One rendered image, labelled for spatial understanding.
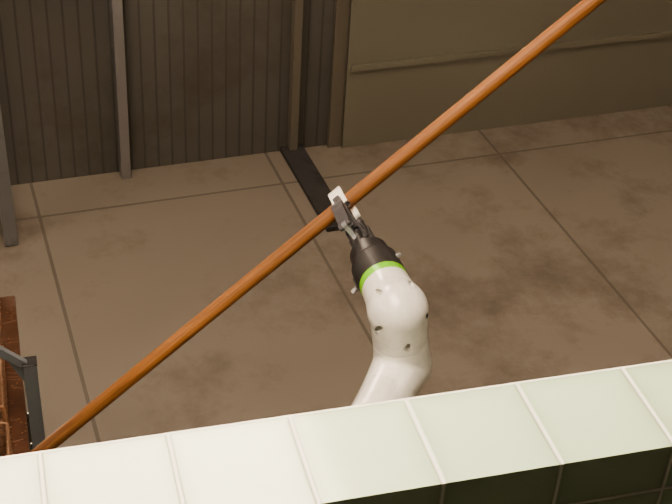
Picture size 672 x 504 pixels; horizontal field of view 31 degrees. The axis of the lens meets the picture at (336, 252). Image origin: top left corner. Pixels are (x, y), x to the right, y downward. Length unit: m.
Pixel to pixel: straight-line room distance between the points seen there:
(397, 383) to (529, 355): 3.09
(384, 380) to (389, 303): 0.14
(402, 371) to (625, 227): 4.04
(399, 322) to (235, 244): 3.63
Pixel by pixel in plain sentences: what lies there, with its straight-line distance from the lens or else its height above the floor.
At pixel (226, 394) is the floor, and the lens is 4.91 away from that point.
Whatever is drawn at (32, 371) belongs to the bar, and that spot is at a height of 0.93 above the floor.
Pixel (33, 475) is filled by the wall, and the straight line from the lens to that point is 0.98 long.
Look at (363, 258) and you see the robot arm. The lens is 2.24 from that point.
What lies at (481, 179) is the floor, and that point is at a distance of 6.35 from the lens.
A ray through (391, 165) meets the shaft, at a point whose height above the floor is 2.04.
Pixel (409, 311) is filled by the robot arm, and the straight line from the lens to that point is 2.13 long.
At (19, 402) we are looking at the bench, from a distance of 4.08.
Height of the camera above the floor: 3.29
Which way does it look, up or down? 35 degrees down
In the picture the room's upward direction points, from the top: 4 degrees clockwise
